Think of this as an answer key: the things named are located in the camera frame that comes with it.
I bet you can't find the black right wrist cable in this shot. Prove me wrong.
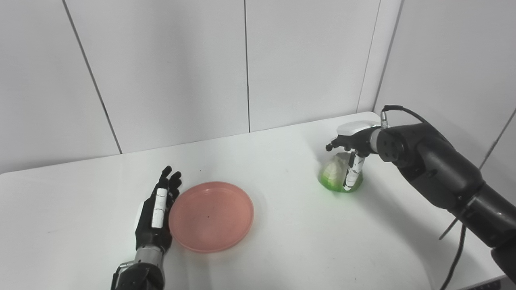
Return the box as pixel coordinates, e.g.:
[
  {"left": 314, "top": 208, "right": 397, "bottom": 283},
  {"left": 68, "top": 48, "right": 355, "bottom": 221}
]
[{"left": 381, "top": 105, "right": 470, "bottom": 290}]

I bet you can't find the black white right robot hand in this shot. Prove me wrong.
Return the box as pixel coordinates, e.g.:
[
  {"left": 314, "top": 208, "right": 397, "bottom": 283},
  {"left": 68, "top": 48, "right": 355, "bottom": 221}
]
[{"left": 326, "top": 120, "right": 381, "bottom": 191}]

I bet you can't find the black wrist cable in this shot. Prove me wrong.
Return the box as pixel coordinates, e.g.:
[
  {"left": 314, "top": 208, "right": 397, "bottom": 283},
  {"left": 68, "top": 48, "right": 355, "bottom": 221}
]
[
  {"left": 381, "top": 105, "right": 470, "bottom": 290},
  {"left": 111, "top": 261, "right": 134, "bottom": 290}
]

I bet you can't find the pink round plate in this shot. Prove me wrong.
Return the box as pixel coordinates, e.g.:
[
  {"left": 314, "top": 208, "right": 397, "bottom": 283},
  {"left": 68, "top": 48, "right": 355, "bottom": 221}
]
[{"left": 169, "top": 181, "right": 254, "bottom": 253}]

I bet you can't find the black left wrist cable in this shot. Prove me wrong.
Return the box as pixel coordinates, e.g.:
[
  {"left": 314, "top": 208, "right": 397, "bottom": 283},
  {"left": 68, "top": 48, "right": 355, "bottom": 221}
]
[{"left": 111, "top": 261, "right": 134, "bottom": 290}]

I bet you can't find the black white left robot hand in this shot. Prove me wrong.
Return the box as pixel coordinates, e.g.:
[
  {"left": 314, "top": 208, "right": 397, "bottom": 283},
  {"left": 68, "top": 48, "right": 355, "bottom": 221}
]
[{"left": 134, "top": 166, "right": 183, "bottom": 252}]

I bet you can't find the green white toy cabbage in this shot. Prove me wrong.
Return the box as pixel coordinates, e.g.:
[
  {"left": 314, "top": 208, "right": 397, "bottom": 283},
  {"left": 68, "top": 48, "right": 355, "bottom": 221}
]
[{"left": 318, "top": 153, "right": 363, "bottom": 193}]

